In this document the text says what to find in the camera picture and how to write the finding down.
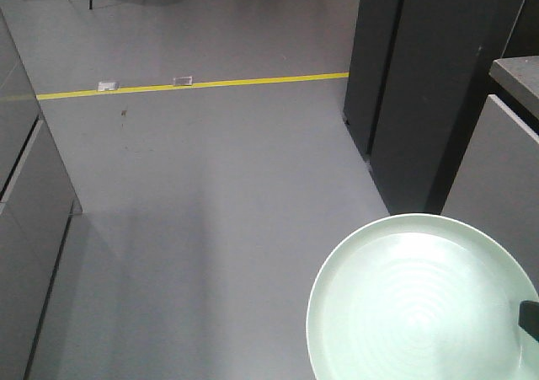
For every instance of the grey kitchen island cabinet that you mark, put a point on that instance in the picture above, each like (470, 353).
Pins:
(496, 186)

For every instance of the grey cabinet left side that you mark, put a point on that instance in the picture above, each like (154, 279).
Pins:
(37, 200)

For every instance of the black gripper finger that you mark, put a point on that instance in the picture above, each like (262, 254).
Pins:
(529, 318)

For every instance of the dark tall cabinet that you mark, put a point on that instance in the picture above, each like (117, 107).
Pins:
(417, 83)

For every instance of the mint green plate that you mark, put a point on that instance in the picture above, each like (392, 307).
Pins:
(420, 296)

